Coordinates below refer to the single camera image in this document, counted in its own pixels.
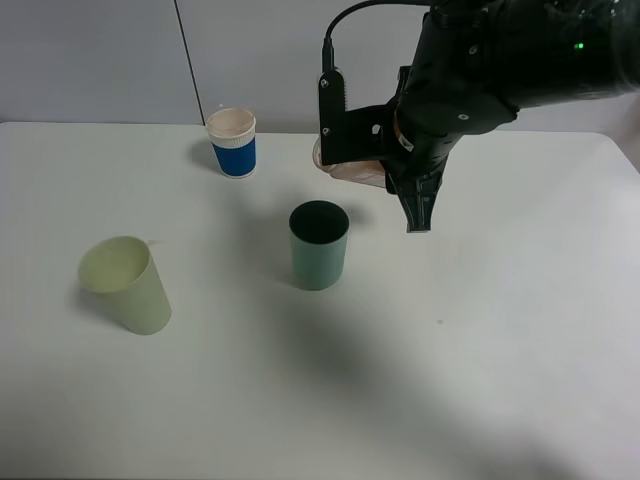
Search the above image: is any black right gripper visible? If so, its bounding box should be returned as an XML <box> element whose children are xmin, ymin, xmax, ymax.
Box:
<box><xmin>384</xmin><ymin>9</ymin><xmax>517</xmax><ymax>233</ymax></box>

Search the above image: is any clear plastic drink bottle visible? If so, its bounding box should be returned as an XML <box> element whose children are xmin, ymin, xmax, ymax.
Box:
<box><xmin>312</xmin><ymin>107</ymin><xmax>394</xmax><ymax>189</ymax></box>

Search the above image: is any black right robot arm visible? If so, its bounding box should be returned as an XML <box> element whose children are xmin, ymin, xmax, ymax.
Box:
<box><xmin>385</xmin><ymin>1</ymin><xmax>639</xmax><ymax>232</ymax></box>

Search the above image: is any teal green plastic cup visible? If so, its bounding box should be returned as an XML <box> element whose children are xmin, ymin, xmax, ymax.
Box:
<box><xmin>289</xmin><ymin>200</ymin><xmax>350</xmax><ymax>291</ymax></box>

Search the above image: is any blue paper cup white rim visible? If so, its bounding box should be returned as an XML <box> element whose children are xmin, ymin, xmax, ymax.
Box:
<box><xmin>206</xmin><ymin>108</ymin><xmax>256</xmax><ymax>178</ymax></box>

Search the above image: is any light green plastic cup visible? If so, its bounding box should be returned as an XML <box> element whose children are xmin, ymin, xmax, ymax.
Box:
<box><xmin>78</xmin><ymin>236</ymin><xmax>172</xmax><ymax>335</ymax></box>

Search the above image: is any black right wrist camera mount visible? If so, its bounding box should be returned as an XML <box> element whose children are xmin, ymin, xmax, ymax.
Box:
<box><xmin>318</xmin><ymin>70</ymin><xmax>401</xmax><ymax>166</ymax></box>

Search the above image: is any black right camera cable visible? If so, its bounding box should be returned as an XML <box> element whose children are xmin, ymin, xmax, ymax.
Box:
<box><xmin>320</xmin><ymin>0</ymin><xmax>436</xmax><ymax>74</ymax></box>

